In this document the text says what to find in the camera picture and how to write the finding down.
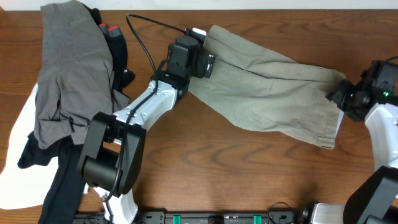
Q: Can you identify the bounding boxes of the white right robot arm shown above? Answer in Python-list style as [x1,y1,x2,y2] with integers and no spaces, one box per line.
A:
[303,57,397,224]

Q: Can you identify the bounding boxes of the black trousers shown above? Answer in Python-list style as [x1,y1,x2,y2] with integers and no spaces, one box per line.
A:
[17,133,86,224]

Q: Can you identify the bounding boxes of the khaki shorts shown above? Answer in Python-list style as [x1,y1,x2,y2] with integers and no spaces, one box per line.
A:
[189,25,345,149]

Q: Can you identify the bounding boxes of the white garment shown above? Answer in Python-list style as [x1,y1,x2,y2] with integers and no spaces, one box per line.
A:
[1,84,58,210]

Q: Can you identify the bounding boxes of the grey shorts on pile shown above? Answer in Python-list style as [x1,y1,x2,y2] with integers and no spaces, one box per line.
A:
[34,1,130,149]

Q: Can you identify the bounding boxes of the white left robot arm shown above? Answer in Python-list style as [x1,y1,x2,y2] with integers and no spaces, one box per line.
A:
[77,33,215,223]

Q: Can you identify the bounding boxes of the black garment with red trim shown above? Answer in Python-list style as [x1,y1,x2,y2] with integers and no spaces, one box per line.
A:
[85,6,136,92]

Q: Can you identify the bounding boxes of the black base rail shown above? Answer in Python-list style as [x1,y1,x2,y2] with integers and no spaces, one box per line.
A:
[73,210,312,224]

